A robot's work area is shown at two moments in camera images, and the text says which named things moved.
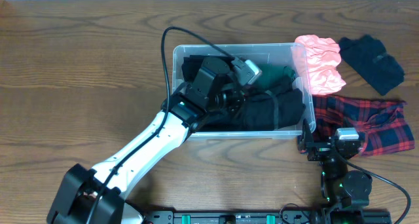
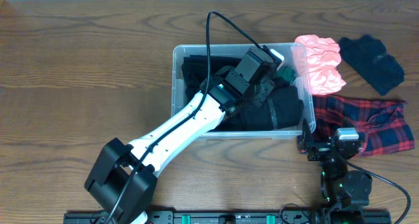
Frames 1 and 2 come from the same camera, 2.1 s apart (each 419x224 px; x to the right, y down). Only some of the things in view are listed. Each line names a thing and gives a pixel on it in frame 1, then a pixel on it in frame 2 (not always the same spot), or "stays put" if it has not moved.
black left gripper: (238, 103) → (267, 90)
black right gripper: (321, 150) stays put
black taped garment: (265, 109) stays put
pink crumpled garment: (315, 59) stays put
